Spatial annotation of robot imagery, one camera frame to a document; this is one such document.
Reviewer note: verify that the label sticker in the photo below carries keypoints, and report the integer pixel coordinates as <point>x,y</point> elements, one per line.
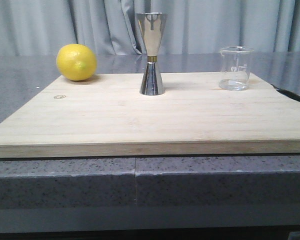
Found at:
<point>295,235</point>

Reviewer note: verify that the black cutting board handle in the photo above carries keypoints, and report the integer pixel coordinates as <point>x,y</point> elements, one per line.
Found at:
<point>287,93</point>

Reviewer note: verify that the clear glass beaker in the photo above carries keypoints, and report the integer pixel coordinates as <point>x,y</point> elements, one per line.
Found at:
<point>235,67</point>

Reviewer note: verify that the yellow lemon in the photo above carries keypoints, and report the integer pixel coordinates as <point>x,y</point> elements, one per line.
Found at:
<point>76,62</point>

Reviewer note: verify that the steel double jigger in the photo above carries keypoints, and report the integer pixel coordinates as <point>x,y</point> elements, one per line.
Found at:
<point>152,27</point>

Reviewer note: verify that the light wooden cutting board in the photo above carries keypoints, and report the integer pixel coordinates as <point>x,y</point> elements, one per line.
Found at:
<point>107,116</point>

